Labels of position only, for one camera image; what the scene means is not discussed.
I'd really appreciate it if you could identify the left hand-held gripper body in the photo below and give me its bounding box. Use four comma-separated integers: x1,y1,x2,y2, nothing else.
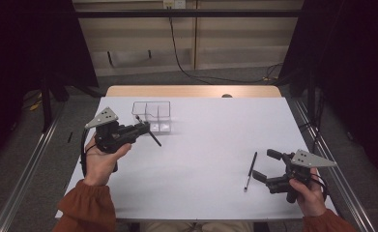
84,106,138,155

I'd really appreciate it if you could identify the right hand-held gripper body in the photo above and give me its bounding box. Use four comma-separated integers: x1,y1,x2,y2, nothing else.
265,149,338,204

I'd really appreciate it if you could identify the clear plastic organizer box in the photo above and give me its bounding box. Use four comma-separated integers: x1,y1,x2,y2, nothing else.
131,101,172,133

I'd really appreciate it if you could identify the person's right hand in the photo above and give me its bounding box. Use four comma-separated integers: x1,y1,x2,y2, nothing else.
288,175,328,218

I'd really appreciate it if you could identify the person's left hand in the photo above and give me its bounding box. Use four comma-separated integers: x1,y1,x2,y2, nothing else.
82,136,132,188

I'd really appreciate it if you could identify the wooden table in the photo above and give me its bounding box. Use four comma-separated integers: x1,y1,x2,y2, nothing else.
104,84,282,99

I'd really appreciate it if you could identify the white board sheet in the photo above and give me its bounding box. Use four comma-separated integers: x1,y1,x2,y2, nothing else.
54,96,339,222

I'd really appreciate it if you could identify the black curtain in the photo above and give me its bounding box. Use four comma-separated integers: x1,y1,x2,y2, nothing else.
0,0,100,172
277,0,378,187

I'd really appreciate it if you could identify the black horizontal metal bar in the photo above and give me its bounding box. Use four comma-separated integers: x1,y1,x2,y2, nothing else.
74,9,305,18

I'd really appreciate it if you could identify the right hand-held gripper black cable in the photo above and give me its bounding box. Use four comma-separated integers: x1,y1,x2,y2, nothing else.
309,173,329,198

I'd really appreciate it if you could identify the hand-held gripper black cable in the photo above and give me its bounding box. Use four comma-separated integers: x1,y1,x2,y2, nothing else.
309,173,329,198
79,129,98,178

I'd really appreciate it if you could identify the left hand-held gripper black cable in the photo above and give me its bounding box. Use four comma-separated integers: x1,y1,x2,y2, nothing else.
79,129,98,178

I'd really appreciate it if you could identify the aluminium floor rail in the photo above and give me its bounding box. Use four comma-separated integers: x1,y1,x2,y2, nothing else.
287,98,377,232
0,102,68,232

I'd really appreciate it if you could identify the black metal stand post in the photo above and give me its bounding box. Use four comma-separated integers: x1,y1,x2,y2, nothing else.
40,75,54,133

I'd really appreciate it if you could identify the black wall cable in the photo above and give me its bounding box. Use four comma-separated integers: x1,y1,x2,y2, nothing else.
168,15,284,85

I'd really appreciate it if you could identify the white wall socket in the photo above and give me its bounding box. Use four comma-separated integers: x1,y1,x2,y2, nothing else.
162,0,187,10

